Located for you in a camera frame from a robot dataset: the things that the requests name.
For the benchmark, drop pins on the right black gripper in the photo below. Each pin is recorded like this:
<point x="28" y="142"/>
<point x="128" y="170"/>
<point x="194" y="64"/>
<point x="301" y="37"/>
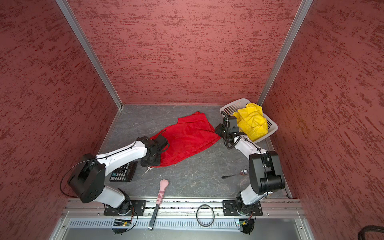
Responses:
<point x="218" y="128"/>

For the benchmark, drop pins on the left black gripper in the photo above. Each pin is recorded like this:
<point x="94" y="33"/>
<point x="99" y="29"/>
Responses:
<point x="157" y="163"/>

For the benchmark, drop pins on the red shorts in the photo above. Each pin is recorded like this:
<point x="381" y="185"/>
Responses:
<point x="191" y="135"/>

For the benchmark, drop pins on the yellow shorts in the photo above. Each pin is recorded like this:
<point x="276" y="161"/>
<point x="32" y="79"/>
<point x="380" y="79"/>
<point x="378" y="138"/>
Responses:
<point x="251" y="121"/>

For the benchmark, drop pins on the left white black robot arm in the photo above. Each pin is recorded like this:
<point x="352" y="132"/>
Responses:
<point x="87" y="179"/>

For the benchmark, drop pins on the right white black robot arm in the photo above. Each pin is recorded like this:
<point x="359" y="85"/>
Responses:
<point x="265" y="171"/>

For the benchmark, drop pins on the white plastic basket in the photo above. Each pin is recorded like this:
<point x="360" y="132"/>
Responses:
<point x="232" y="107"/>

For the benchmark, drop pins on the black calculator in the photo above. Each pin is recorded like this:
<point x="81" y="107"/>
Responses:
<point x="124" y="174"/>

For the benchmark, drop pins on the metal spoon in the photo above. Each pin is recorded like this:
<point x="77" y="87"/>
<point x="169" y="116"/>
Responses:
<point x="243" y="172"/>

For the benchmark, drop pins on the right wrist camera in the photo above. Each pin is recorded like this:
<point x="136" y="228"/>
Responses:
<point x="231" y="125"/>

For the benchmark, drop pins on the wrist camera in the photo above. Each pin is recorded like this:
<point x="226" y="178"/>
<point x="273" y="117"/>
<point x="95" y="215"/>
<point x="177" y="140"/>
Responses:
<point x="162" y="144"/>
<point x="231" y="125"/>

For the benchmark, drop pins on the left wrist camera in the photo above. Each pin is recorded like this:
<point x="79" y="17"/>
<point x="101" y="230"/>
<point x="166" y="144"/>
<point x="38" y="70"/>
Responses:
<point x="162" y="144"/>

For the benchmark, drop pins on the pink cat-paw handled knife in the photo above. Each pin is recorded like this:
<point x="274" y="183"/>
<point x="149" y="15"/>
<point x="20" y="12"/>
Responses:
<point x="163" y="185"/>

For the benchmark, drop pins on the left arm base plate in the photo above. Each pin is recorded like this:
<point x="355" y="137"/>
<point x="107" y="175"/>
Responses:
<point x="137" y="207"/>

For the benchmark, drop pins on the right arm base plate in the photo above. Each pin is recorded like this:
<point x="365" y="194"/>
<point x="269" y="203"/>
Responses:
<point x="230" y="208"/>

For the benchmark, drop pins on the black cable corner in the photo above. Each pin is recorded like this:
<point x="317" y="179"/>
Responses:
<point x="369" y="228"/>

